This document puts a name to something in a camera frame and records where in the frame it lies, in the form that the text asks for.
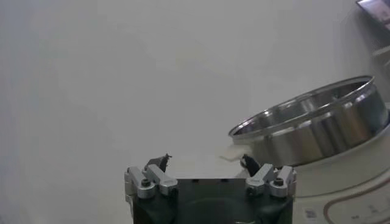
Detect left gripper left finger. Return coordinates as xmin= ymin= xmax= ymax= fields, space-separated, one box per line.
xmin=124 ymin=153 xmax=179 ymax=200

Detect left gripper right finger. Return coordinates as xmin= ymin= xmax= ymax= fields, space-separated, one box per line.
xmin=242 ymin=153 xmax=297 ymax=198

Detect steel pot in white cooker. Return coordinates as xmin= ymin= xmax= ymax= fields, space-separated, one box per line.
xmin=219 ymin=103 xmax=390 ymax=224

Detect grey laptop showing images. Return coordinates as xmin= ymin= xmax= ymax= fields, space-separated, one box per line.
xmin=355 ymin=0 xmax=390 ymax=31

